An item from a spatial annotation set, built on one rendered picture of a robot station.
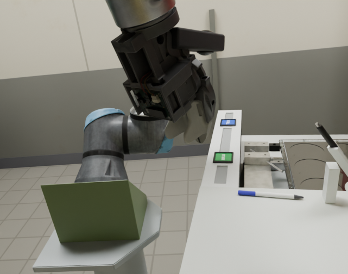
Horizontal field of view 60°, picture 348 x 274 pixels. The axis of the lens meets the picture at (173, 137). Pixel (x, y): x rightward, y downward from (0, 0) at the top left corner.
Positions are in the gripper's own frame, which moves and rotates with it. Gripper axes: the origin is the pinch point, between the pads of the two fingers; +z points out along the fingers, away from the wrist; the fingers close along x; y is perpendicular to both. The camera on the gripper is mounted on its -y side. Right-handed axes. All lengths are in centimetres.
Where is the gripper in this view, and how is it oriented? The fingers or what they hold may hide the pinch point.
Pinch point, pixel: (201, 132)
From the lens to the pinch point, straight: 49.2
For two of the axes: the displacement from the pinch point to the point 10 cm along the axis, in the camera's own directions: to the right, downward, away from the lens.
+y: -5.9, 6.4, -4.9
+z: 3.2, 7.4, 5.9
